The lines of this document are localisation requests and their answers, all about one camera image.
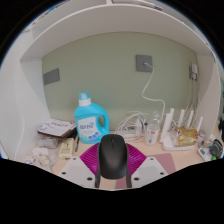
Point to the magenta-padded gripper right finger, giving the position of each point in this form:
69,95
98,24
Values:
150,169

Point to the clear cup with red label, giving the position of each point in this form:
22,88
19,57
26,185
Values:
151,135

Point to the grey blank wall plate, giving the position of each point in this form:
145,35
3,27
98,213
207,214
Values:
51,76

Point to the white yellow blue packet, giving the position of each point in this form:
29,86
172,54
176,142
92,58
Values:
29,160

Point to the white remote control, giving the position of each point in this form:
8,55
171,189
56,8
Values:
204,154

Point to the blue detergent bottle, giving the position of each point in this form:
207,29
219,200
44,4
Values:
88,125

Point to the white snack packet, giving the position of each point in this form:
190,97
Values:
43,160

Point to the small beige cardboard box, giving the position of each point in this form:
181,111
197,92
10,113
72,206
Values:
66,149

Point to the small metal jar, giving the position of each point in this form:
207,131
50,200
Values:
202,136

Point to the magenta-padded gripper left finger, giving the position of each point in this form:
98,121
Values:
75,170

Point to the gold foil bag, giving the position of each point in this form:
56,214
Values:
186,136

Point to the black computer mouse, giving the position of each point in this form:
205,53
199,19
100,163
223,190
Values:
113,156

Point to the grey zip pouch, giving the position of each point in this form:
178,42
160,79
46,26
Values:
216,149

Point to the white router with antennas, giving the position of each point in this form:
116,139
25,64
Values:
166,128

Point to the white power strip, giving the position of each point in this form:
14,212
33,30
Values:
128,133

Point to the white shelf unit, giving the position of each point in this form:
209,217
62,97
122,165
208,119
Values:
110,20

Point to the black pen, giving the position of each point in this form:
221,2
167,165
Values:
77,143

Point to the white wall charger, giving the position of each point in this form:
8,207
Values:
194,70

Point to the grey wall outlet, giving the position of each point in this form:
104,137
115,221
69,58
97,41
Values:
143,63

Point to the silver foil bag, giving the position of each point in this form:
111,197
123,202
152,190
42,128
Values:
48,142

